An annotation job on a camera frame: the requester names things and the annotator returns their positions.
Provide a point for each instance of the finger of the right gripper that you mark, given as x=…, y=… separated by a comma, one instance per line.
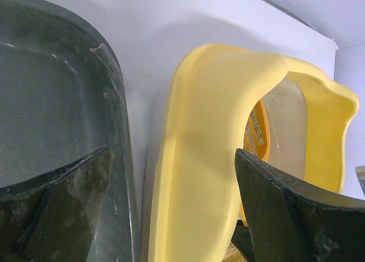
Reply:
x=242, y=241

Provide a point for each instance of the orange litter scoop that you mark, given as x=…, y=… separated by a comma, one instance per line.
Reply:
x=257, y=133

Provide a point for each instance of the yellow litter box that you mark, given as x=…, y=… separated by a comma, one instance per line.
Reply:
x=195, y=196

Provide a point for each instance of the dark grey plastic tray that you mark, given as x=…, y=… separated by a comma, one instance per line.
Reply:
x=62, y=97

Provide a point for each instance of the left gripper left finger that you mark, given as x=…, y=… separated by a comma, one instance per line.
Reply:
x=53, y=216

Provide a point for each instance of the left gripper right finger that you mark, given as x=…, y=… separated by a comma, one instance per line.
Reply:
x=292, y=220

